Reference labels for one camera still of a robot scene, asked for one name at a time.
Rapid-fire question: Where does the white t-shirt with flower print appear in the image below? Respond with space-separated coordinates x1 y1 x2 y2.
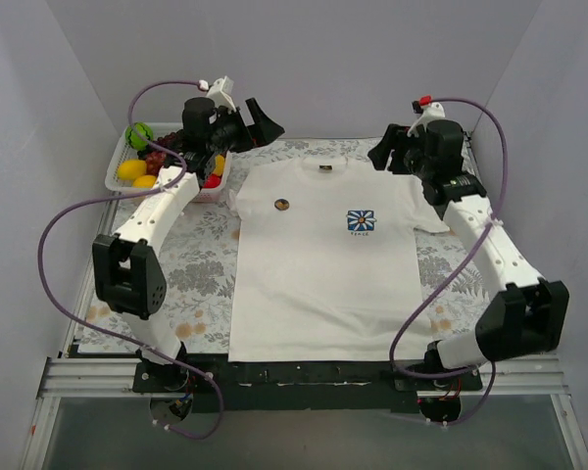
228 158 446 362

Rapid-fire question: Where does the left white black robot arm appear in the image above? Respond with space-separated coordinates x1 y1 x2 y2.
92 97 284 392

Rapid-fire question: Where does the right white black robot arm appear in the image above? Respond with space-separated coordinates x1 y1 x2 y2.
368 118 569 390

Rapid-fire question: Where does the yellow toy lemon right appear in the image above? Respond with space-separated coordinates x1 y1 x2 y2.
213 155 226 177

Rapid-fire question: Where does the yellow toy lemon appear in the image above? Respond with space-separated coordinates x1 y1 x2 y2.
132 174 158 190
116 159 147 181
213 155 226 177

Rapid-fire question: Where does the dark purple grape bunch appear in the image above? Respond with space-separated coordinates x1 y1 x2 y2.
154 130 182 151

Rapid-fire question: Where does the red grape bunch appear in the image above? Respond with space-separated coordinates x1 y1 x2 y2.
145 151 169 176

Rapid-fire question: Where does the toy watermelon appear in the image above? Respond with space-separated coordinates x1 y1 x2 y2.
124 122 153 151

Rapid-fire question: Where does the yellow toy lemon front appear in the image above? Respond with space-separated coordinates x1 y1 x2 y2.
132 174 158 190

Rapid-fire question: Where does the white plastic fruit basket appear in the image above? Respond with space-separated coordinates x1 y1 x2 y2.
104 121 236 204

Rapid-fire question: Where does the yellow toy lemon left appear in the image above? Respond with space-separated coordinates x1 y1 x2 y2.
116 159 147 181

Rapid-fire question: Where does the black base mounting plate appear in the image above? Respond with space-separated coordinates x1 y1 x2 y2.
131 352 485 412

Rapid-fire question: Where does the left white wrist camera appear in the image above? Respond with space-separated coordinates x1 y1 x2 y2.
198 76 237 113

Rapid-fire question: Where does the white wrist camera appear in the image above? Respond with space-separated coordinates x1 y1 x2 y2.
198 76 237 113
407 95 446 137

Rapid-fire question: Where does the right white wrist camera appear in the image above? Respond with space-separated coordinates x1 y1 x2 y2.
407 95 446 137

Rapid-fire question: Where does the aluminium frame rail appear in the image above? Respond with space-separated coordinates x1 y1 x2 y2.
19 130 588 470

